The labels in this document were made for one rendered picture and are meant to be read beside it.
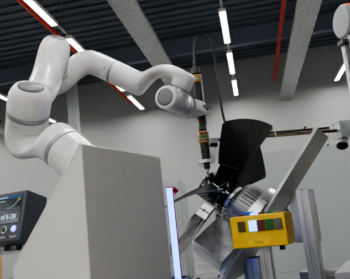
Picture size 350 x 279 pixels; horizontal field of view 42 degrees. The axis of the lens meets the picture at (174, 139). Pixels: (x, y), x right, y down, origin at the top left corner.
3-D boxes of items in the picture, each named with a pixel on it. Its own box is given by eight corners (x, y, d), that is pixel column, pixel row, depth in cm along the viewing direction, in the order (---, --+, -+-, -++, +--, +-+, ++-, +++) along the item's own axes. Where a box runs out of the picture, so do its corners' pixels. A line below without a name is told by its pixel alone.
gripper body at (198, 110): (172, 117, 172) (185, 122, 182) (197, 112, 168) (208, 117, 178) (170, 98, 174) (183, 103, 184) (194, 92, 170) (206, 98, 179)
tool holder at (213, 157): (218, 163, 186) (214, 139, 188) (221, 160, 179) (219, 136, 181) (196, 165, 185) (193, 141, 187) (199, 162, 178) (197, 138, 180)
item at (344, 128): (356, 140, 197) (352, 121, 199) (365, 137, 190) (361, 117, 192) (334, 141, 195) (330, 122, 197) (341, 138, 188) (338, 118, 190)
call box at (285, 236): (297, 247, 132) (291, 210, 134) (289, 250, 123) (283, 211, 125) (244, 251, 139) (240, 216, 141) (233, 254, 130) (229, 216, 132)
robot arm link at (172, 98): (178, 87, 171) (167, 109, 171) (161, 78, 159) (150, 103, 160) (196, 96, 167) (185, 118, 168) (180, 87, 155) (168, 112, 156)
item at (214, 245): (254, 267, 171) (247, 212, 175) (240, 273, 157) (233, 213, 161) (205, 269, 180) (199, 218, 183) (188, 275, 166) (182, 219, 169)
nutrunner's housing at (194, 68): (210, 169, 184) (198, 62, 192) (213, 168, 180) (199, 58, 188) (201, 170, 183) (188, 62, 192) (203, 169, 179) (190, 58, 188)
